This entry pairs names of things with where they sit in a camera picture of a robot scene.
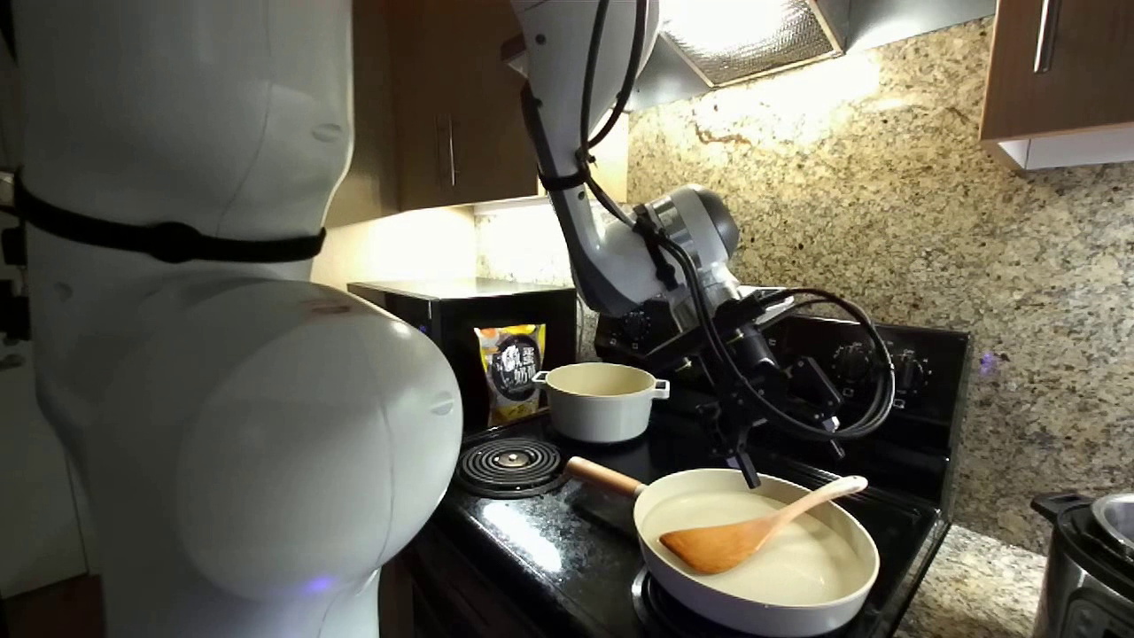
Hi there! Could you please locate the snack bag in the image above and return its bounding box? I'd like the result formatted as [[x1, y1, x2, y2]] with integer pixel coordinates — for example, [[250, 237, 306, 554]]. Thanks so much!
[[476, 324, 545, 426]]

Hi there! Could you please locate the cream pot with handles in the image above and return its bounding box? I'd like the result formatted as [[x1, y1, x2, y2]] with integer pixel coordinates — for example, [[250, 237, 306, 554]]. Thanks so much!
[[536, 361, 669, 443]]

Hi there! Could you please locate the black microwave oven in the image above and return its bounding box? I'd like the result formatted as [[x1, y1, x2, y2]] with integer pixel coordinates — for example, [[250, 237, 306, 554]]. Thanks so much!
[[354, 281, 579, 431]]

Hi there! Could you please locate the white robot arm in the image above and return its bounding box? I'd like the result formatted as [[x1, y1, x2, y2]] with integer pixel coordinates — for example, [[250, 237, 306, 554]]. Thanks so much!
[[6, 0, 463, 638]]

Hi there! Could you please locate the range hood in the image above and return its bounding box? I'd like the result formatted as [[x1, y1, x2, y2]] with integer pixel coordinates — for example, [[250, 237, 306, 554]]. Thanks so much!
[[631, 0, 997, 110]]

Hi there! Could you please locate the left upper wooden cabinet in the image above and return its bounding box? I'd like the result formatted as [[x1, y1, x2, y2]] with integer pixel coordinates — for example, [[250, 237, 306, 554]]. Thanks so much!
[[328, 0, 539, 226]]

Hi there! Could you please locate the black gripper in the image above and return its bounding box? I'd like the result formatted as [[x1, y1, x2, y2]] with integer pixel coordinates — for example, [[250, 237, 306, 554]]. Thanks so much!
[[612, 292, 849, 490]]

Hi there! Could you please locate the right upper wooden cabinet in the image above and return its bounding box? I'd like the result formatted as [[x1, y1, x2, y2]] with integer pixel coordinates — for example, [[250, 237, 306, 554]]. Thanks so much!
[[983, 0, 1134, 169]]

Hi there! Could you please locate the wooden spatula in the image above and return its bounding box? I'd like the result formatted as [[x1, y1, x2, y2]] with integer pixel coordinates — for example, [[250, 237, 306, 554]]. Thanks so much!
[[659, 475, 869, 575]]

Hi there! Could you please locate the wooden cabinet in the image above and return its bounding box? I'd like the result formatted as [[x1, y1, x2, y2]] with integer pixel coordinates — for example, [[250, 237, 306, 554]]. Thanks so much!
[[983, 0, 1134, 169], [328, 0, 539, 226]]

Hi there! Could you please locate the black electric stove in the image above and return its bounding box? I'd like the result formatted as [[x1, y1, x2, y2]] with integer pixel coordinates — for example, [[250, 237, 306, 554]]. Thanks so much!
[[382, 317, 972, 638]]

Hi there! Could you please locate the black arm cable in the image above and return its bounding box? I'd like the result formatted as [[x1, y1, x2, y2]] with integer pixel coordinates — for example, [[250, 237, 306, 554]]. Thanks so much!
[[572, 0, 905, 447]]

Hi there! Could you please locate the cream frying pan wooden handle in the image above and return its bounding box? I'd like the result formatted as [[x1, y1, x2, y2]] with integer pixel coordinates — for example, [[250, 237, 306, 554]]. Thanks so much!
[[566, 456, 882, 638]]

